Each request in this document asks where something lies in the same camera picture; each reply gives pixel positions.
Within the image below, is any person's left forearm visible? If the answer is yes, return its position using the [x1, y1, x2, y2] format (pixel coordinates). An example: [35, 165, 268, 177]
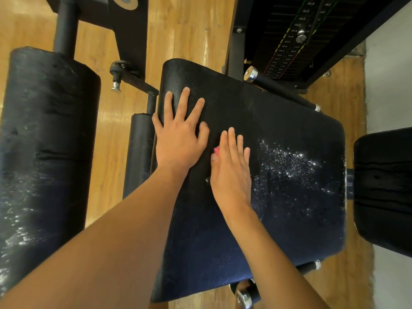
[0, 165, 189, 309]

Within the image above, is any person's left hand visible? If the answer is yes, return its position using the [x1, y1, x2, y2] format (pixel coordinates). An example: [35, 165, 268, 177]
[151, 87, 211, 176]

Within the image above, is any person's right forearm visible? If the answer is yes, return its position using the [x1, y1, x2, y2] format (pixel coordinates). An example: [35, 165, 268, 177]
[224, 206, 330, 309]

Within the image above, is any person's right hand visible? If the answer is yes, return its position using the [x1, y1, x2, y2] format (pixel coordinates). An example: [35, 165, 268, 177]
[210, 127, 252, 216]

